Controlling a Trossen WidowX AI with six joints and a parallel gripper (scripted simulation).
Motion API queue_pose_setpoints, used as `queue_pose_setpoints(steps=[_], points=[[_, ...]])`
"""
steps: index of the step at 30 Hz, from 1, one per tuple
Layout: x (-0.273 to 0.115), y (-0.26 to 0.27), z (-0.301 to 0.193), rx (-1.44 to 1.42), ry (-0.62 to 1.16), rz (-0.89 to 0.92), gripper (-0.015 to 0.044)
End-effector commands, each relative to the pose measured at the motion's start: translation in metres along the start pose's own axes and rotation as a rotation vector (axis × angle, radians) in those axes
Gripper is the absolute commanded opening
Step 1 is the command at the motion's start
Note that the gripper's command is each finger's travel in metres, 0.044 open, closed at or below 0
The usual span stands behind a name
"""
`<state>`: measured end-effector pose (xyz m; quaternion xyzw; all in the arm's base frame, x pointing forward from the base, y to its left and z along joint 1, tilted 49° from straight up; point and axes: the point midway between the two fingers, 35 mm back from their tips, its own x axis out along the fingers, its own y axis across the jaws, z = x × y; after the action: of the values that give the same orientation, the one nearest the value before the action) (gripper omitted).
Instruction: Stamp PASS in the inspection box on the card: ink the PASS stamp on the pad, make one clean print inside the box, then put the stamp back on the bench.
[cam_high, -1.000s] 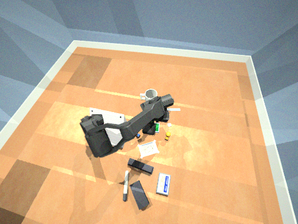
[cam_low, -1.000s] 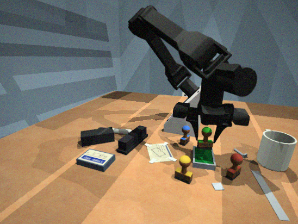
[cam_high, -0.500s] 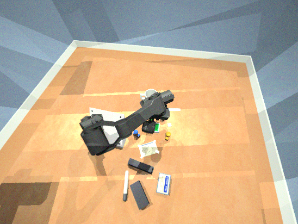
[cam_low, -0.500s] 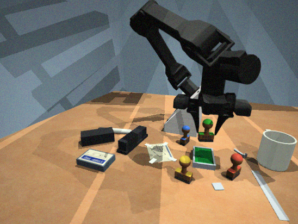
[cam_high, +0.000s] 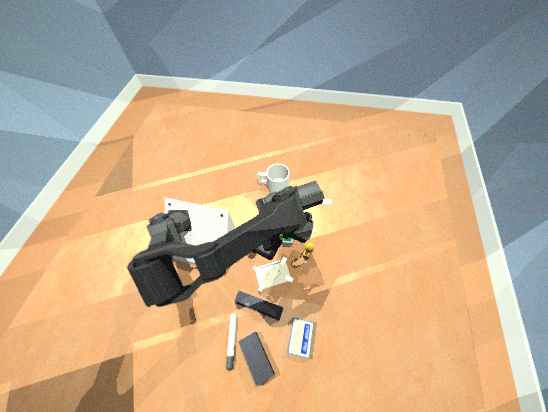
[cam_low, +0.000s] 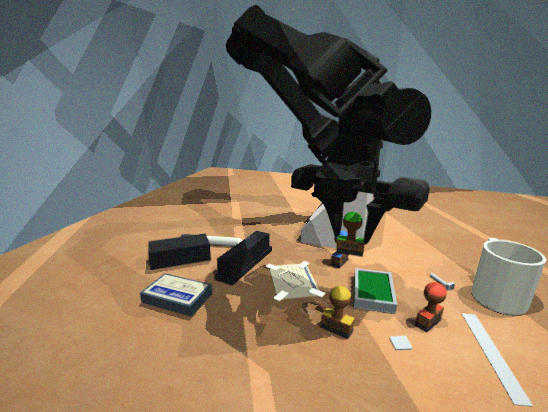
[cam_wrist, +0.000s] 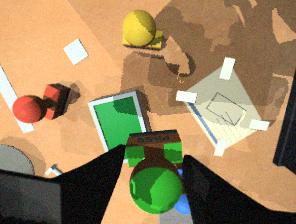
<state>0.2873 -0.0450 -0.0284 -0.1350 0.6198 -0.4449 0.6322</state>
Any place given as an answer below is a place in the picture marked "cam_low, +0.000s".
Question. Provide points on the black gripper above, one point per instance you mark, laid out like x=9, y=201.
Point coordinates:
x=404, y=193

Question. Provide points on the white square tile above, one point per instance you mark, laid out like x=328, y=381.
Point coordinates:
x=400, y=343

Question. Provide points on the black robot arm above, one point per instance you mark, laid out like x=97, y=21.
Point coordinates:
x=326, y=65

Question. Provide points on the grey flat strip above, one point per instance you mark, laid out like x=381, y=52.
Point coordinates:
x=510, y=383

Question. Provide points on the grey cup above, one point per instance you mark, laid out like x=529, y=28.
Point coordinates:
x=507, y=276

